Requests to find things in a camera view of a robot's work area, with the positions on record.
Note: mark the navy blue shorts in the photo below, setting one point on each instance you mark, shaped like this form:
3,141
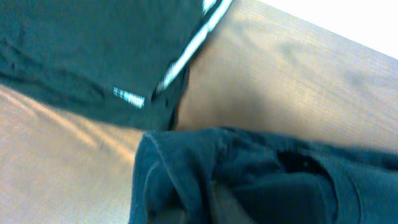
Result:
229,175

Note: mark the folded black garment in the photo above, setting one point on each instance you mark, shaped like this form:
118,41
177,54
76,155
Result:
121,62

